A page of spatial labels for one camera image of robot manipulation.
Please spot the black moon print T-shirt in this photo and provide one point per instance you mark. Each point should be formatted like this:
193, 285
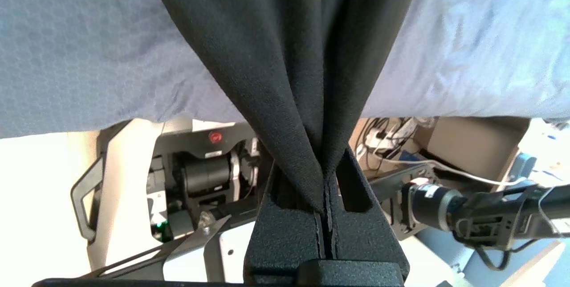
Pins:
289, 77

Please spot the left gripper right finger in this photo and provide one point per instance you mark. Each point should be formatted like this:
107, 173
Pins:
360, 233

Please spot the white and black robot chassis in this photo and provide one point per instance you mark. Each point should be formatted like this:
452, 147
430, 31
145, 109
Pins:
178, 198

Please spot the blue bed sheet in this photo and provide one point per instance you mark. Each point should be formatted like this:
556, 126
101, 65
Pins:
89, 55

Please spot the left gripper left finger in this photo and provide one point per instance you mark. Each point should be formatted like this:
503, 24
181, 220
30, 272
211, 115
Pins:
285, 242

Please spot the brown cardboard box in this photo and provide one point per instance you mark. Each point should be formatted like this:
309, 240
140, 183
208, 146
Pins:
467, 144

